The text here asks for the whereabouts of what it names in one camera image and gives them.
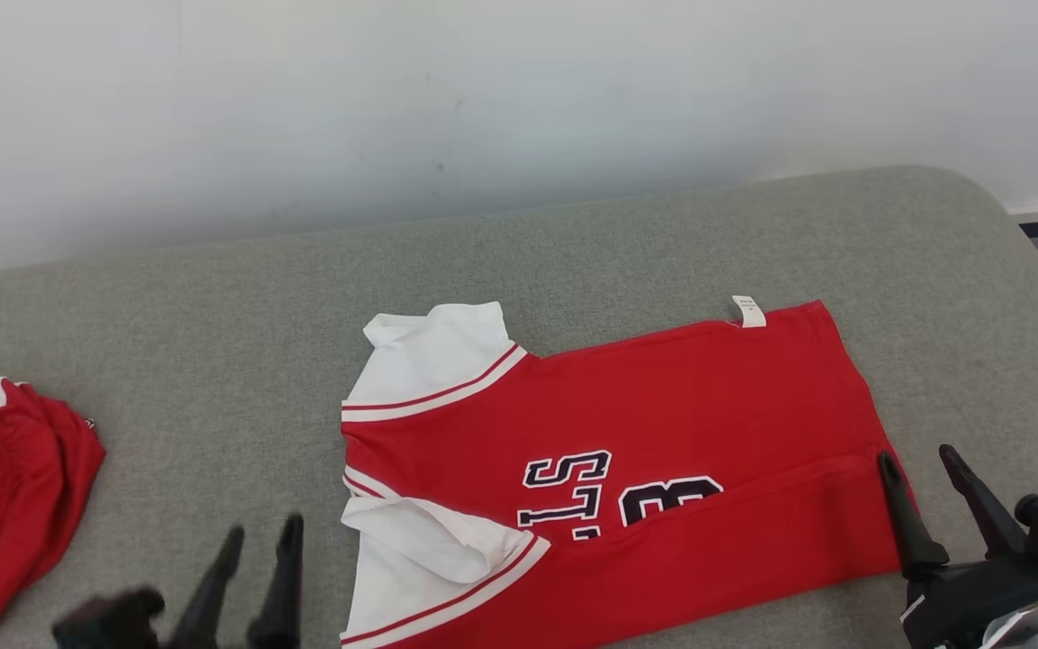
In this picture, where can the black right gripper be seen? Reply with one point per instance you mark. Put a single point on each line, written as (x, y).
(960, 599)

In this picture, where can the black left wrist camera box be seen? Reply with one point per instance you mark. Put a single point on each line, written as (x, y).
(109, 622)

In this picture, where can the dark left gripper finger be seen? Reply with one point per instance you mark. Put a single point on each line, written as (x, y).
(208, 599)
(283, 604)

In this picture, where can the red shorts white stripe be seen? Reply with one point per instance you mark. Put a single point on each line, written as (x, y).
(5, 505)

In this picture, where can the red jersey white sleeves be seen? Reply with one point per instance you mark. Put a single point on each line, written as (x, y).
(663, 406)

